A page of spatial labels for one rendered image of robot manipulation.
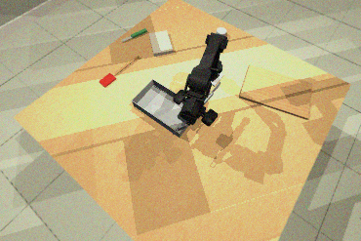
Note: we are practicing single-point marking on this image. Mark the light wooden board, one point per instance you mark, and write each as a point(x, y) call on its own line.
point(277, 91)

